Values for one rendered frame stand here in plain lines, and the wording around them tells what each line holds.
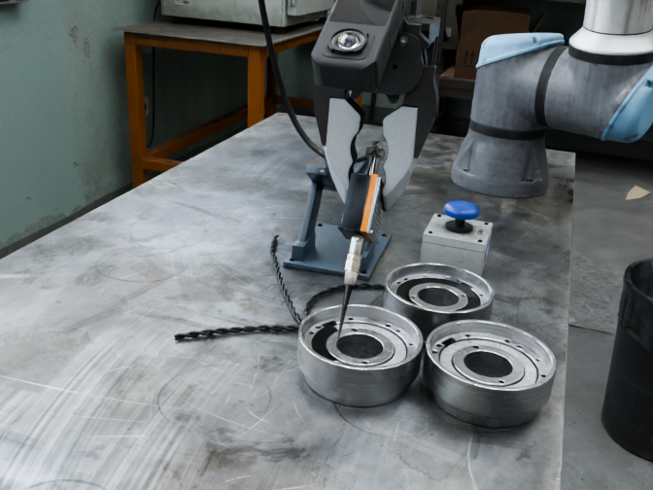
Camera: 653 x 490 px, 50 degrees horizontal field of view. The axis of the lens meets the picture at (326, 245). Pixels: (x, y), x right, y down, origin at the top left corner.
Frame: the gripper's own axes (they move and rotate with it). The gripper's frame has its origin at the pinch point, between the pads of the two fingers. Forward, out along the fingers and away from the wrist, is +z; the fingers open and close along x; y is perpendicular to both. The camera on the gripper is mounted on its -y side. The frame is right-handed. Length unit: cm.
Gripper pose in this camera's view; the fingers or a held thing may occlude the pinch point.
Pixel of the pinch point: (366, 195)
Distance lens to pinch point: 57.9
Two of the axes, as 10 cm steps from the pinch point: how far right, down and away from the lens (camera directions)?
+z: -0.6, 9.1, 4.0
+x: -9.6, -1.6, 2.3
